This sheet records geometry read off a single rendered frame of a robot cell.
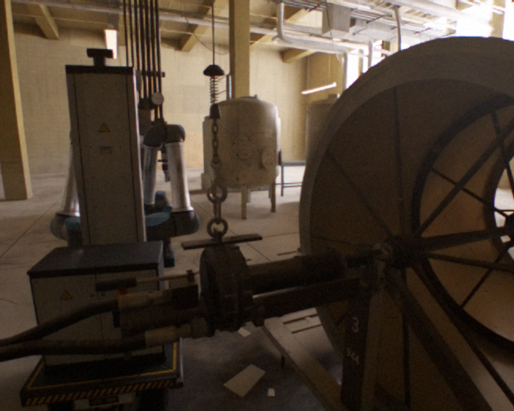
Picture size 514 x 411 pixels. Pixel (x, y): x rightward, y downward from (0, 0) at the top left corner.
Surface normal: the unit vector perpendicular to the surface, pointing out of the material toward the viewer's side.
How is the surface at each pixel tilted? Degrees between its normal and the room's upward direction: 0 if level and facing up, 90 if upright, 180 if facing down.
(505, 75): 90
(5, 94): 90
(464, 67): 90
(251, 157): 90
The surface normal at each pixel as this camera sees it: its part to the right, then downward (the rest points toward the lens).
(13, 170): 0.40, 0.18
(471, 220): 0.39, -0.09
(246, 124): 0.11, 0.19
